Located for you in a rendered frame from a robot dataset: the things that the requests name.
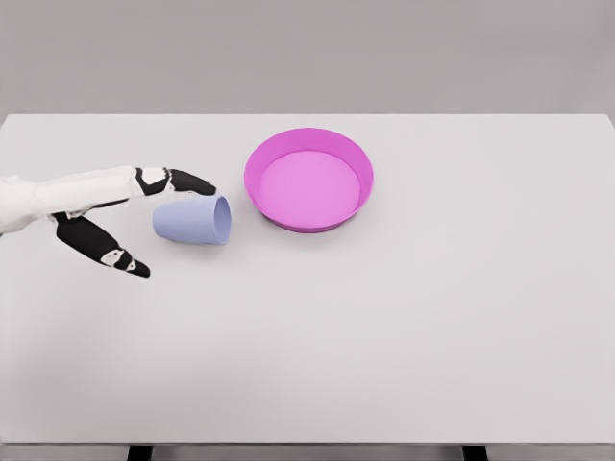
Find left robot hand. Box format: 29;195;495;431
29;165;218;279

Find lavender cup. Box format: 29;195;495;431
152;194;233;248

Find pink plate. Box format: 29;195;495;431
243;127;375;235

